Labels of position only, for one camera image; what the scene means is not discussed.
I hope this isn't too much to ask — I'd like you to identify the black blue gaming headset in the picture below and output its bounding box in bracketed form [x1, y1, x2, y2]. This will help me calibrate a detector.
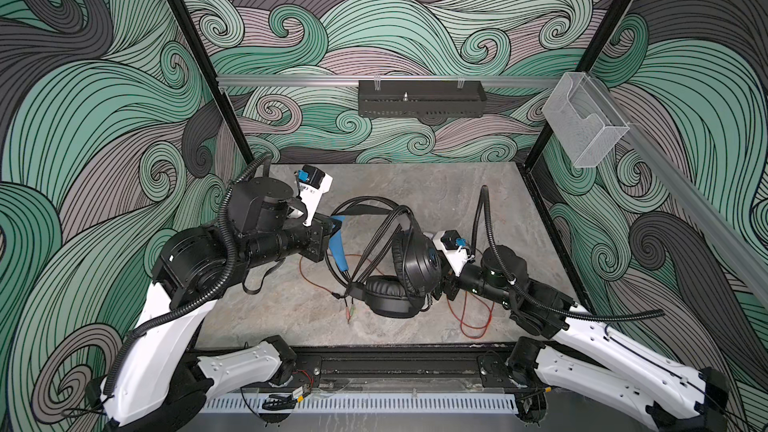
[325, 195, 442, 319]

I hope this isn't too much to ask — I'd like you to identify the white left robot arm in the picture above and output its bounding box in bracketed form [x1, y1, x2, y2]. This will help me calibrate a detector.
[89, 153, 340, 431]

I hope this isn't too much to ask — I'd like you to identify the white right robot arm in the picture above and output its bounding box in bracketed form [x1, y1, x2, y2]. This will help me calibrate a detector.
[431, 187, 729, 431]

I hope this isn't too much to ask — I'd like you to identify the red headphone cable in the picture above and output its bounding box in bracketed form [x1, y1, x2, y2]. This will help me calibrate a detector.
[298, 250, 496, 340]

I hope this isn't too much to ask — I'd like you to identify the black front frame rail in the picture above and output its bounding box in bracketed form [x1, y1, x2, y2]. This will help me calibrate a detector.
[185, 340, 525, 392]

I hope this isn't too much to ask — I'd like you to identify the white slotted cable duct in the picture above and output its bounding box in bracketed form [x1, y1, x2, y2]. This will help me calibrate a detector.
[202, 392, 518, 415]

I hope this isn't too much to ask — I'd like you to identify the black wall shelf tray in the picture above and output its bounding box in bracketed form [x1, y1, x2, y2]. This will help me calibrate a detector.
[357, 81, 488, 125]

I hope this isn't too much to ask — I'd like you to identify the aluminium wall rail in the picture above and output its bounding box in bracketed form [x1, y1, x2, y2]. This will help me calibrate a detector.
[216, 74, 560, 89]

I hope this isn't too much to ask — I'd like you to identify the clear plastic wall bin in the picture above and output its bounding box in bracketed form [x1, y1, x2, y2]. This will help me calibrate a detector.
[542, 72, 629, 169]

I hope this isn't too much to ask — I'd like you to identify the right side aluminium rail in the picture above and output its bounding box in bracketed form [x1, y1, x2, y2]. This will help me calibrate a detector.
[597, 81, 767, 302]

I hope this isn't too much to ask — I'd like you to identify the black corner frame post left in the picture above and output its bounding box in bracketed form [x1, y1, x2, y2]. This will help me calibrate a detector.
[166, 0, 254, 163]

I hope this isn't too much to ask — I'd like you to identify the black corner frame post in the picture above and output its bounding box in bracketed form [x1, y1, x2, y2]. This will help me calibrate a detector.
[166, 0, 254, 163]
[522, 0, 632, 174]

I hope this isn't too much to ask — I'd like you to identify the black corner frame post right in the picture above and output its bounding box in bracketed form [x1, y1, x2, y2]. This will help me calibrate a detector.
[522, 0, 632, 174]

